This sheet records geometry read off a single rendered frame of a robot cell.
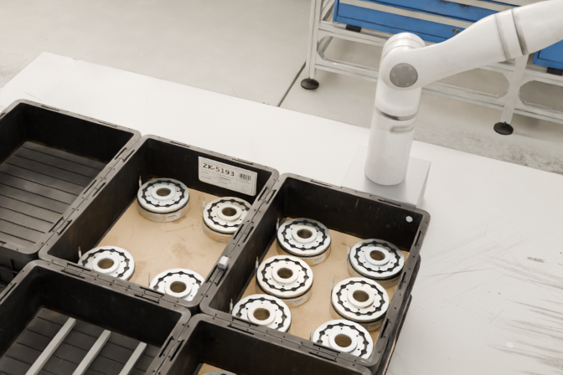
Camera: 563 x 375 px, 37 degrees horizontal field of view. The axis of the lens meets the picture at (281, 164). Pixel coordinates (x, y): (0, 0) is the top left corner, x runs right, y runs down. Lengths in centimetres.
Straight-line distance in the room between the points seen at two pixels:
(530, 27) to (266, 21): 260
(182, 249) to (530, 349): 70
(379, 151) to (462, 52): 29
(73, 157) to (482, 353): 93
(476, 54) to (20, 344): 97
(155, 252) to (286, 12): 273
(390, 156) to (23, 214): 76
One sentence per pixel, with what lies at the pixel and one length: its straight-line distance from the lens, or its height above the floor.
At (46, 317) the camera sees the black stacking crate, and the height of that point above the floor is 83.
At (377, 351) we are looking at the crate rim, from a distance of 135.
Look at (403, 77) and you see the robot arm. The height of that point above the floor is 109.
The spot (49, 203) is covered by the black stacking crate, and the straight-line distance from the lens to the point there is 176.
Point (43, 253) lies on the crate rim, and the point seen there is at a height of 93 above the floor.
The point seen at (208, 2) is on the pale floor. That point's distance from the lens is 430.
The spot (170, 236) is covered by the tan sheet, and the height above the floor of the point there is 83.
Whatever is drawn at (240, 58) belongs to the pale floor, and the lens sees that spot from 383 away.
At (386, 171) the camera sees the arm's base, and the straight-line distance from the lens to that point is 183.
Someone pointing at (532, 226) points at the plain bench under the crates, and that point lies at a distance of 201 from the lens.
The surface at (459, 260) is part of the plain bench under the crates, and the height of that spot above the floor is 70.
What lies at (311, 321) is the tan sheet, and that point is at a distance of 151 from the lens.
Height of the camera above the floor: 195
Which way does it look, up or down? 38 degrees down
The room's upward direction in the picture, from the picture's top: 4 degrees clockwise
